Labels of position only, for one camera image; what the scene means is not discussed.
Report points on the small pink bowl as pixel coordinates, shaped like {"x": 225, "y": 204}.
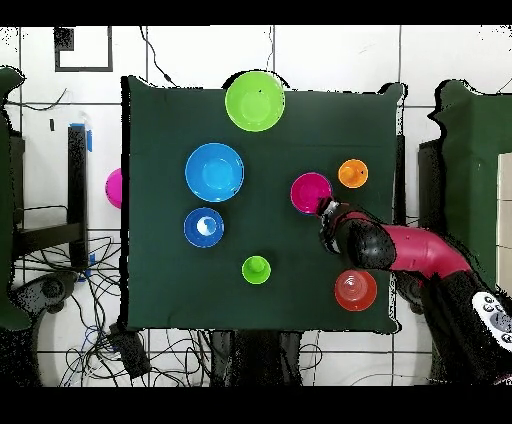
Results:
{"x": 308, "y": 190}

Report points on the orange cup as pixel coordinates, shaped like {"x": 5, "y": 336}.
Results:
{"x": 353, "y": 173}

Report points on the large light blue bowl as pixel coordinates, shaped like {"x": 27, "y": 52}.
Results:
{"x": 214, "y": 172}

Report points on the large green bowl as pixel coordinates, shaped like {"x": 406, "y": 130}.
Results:
{"x": 254, "y": 102}

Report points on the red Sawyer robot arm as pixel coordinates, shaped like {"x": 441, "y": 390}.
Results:
{"x": 420, "y": 252}

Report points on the white box stack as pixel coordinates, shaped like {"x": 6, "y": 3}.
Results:
{"x": 506, "y": 200}

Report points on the orange bowl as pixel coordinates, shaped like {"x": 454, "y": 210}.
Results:
{"x": 356, "y": 292}

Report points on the green cup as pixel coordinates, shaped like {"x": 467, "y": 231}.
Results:
{"x": 256, "y": 270}

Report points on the small dark blue bowl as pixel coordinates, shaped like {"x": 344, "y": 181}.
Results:
{"x": 204, "y": 228}

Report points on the neighbouring green table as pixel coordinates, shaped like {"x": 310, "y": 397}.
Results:
{"x": 6, "y": 200}
{"x": 472, "y": 180}

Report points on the dark green table cloth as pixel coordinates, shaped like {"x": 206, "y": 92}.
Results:
{"x": 168, "y": 120}

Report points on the magenta bowl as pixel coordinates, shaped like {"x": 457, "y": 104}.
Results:
{"x": 115, "y": 188}

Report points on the black power strip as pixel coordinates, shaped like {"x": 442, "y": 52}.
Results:
{"x": 130, "y": 352}

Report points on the black metal stand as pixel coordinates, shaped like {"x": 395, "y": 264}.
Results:
{"x": 77, "y": 180}

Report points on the black pedestal leg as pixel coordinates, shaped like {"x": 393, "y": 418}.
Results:
{"x": 408, "y": 290}
{"x": 44, "y": 290}

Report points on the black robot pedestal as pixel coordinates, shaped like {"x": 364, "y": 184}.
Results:
{"x": 256, "y": 360}

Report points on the black square frame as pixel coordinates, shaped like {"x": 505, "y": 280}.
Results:
{"x": 110, "y": 48}

